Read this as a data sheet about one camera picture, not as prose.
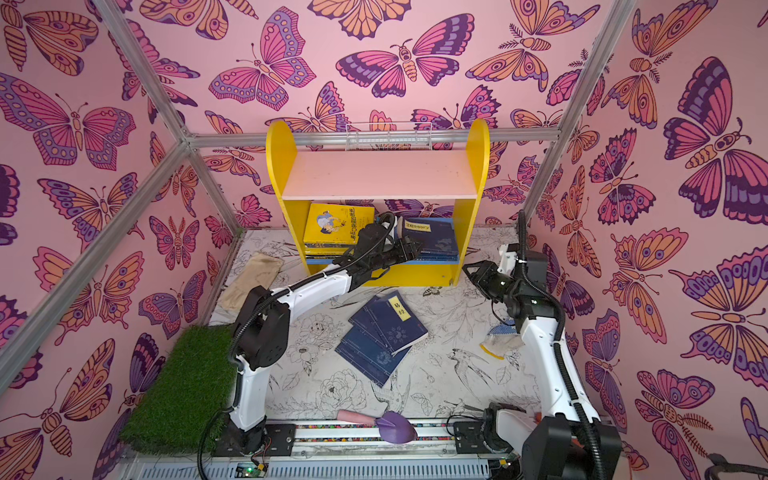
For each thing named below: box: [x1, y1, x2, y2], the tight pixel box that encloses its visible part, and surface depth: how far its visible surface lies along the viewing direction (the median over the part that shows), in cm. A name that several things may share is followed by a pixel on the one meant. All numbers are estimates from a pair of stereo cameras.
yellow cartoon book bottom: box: [304, 203, 375, 245], surface depth 94 cm
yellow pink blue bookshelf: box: [266, 119, 491, 287], surface depth 92 cm
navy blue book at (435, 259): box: [402, 253, 459, 265], surface depth 94 cm
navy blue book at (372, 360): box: [334, 325, 413, 388], surface depth 87 cm
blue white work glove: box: [480, 317, 526, 360], surface depth 91 cm
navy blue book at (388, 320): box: [348, 290, 429, 357], surface depth 92 cm
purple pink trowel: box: [336, 410, 418, 444], surface depth 76 cm
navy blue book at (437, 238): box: [403, 217, 459, 265], surface depth 96 cm
